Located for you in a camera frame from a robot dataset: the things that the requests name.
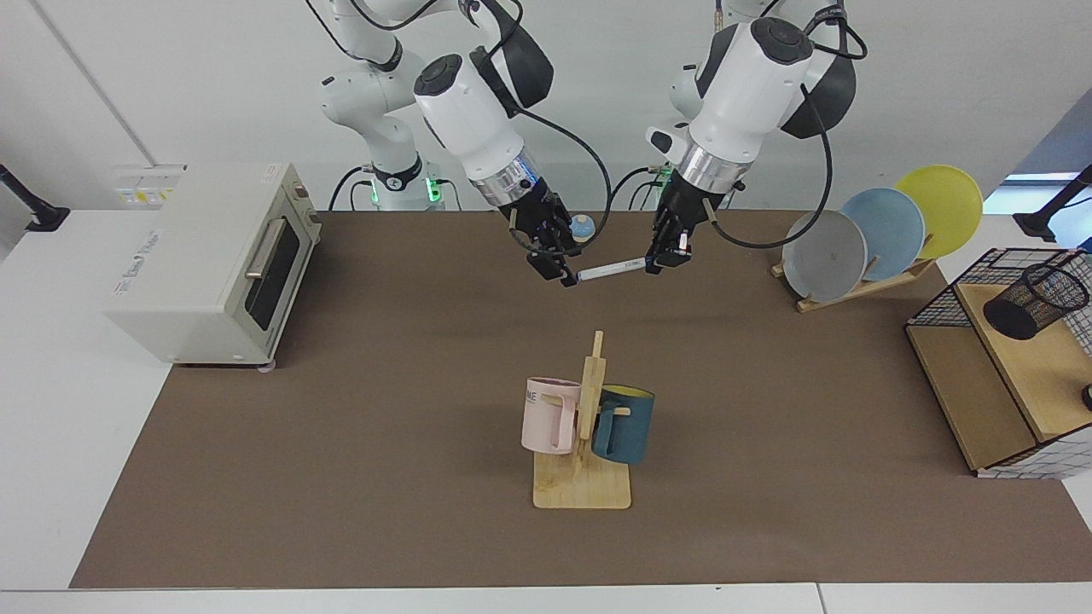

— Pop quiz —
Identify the wooden plate rack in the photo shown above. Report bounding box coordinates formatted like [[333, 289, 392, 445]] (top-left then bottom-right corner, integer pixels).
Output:
[[771, 258, 937, 314]]

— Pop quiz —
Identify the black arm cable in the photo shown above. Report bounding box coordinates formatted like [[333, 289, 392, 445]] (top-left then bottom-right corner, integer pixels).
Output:
[[708, 0, 868, 250], [461, 0, 613, 257]]

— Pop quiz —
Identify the pale toaster oven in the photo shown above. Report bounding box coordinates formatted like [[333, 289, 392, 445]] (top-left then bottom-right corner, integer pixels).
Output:
[[102, 164, 323, 369]]

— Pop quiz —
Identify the white marker with blue cap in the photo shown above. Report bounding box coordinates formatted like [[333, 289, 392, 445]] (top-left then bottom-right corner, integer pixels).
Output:
[[577, 258, 649, 283]]

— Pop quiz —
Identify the wooden cup stand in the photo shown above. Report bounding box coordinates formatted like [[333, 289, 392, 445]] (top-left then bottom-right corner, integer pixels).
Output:
[[533, 331, 633, 510]]

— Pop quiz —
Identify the yellow plate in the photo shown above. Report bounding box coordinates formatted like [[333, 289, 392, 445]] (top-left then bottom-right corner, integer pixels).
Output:
[[894, 165, 984, 260]]

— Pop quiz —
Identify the light blue plate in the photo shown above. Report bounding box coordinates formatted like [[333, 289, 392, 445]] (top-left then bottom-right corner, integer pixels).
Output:
[[841, 188, 926, 282]]

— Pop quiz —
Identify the grey plate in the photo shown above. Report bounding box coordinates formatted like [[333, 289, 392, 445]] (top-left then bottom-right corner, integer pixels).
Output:
[[782, 211, 868, 304]]

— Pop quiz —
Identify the brown table cloth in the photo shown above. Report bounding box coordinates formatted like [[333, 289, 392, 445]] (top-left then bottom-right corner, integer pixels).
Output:
[[70, 211, 1092, 589]]

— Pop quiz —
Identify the wire basket with wooden floor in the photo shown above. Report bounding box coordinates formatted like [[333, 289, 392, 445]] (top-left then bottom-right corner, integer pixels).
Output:
[[906, 247, 1092, 480]]

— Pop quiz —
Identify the black mesh pen holder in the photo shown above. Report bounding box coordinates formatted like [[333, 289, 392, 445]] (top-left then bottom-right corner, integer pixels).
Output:
[[983, 263, 1091, 341]]

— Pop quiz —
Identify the teal cup with yellow inside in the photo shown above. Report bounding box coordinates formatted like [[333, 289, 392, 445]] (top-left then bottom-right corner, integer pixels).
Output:
[[591, 385, 656, 466]]

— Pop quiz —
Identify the pink cup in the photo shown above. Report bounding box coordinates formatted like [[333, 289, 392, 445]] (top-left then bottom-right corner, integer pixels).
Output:
[[521, 377, 583, 455]]

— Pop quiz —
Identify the black clamp stand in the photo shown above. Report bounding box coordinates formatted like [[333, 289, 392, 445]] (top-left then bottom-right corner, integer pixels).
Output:
[[1014, 166, 1092, 244], [0, 164, 71, 233]]

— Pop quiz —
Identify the white socket box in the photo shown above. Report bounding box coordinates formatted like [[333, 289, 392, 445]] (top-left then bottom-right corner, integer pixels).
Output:
[[113, 164, 187, 208]]

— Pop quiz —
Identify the black base cable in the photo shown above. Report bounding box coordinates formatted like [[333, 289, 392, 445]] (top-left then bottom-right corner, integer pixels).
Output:
[[328, 166, 376, 211], [606, 166, 675, 211]]

